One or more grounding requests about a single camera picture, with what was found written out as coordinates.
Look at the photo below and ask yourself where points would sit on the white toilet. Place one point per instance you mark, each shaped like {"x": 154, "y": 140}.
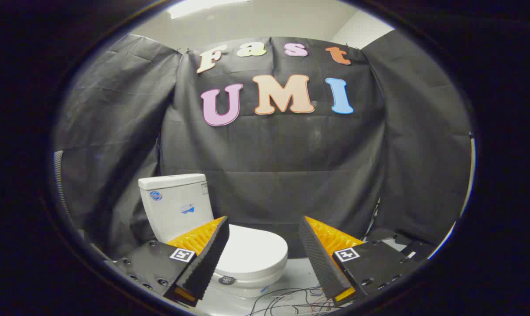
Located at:
{"x": 173, "y": 206}

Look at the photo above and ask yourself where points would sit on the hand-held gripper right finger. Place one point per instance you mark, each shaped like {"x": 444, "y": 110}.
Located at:
{"x": 317, "y": 259}

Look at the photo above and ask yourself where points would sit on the white toilet lid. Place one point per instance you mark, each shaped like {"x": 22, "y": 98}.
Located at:
{"x": 254, "y": 252}

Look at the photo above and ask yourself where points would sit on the black backdrop cloth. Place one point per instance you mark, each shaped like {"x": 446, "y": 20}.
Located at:
{"x": 269, "y": 166}

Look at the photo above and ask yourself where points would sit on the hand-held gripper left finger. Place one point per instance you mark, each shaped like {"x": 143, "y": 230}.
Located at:
{"x": 212, "y": 254}

